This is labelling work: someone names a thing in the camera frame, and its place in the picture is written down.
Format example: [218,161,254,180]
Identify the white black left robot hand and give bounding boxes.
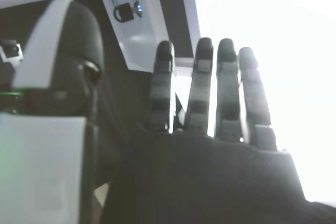
[0,0,336,224]

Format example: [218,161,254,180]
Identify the white cabinet door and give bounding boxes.
[95,0,176,74]

